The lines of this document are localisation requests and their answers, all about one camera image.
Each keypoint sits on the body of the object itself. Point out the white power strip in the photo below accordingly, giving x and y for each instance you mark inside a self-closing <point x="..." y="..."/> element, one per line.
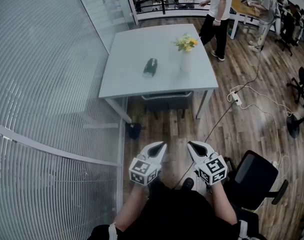
<point x="236" y="98"/>

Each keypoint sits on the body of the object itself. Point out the person's left forearm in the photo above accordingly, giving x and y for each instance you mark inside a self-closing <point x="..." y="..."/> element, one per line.
<point x="132" y="204"/>

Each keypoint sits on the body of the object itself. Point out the wooden desk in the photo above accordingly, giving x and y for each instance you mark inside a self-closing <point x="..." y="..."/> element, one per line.
<point x="242" y="7"/>

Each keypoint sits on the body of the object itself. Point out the dark green tissue pack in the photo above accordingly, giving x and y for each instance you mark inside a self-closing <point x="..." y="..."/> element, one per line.
<point x="150" y="67"/>

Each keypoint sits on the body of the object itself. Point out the grey square table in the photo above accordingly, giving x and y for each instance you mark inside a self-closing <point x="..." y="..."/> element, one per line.
<point x="142" y="44"/>

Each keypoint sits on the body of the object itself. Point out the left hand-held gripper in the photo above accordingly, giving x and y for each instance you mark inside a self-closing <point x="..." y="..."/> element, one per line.
<point x="144" y="170"/>

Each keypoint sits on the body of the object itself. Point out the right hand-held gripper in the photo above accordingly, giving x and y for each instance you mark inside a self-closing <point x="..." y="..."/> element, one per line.
<point x="213" y="170"/>

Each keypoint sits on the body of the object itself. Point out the teal bin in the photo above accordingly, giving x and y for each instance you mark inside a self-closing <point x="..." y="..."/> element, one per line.
<point x="234" y="31"/>

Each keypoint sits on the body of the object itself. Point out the black round stand base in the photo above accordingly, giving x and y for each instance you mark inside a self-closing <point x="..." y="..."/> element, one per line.
<point x="293" y="126"/>

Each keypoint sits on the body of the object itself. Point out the person's black shoe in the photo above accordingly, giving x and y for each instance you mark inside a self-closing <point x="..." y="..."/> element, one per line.
<point x="188" y="183"/>

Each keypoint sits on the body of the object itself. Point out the yellow flower bouquet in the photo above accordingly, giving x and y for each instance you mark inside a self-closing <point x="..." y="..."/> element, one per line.
<point x="185" y="42"/>

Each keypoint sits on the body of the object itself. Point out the blue chair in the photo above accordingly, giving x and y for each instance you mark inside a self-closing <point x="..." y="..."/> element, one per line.
<point x="167" y="100"/>

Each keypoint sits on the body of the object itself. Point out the person's black clothing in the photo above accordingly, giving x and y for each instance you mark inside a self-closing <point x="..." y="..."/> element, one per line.
<point x="177" y="216"/>

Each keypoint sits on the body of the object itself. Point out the black bag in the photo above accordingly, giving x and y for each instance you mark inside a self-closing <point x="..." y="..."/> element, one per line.
<point x="133" y="131"/>

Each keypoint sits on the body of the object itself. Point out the white power adapter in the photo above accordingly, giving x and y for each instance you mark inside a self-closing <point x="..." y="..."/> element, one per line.
<point x="275" y="163"/>

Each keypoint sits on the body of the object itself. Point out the person's right forearm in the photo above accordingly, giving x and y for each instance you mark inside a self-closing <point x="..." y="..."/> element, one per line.
<point x="224" y="204"/>

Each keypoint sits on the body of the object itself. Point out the black mesh office chair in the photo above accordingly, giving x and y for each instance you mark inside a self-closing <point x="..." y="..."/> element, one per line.
<point x="254" y="179"/>

